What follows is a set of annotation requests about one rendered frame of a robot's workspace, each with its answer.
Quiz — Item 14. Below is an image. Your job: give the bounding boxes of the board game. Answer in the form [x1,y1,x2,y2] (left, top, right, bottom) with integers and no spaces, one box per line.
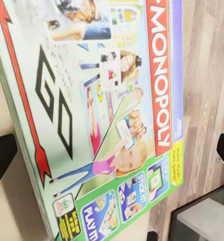
[0,0,183,241]

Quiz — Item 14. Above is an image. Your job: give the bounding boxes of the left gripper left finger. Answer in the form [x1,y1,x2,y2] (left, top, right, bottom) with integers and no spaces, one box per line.
[0,134,18,180]

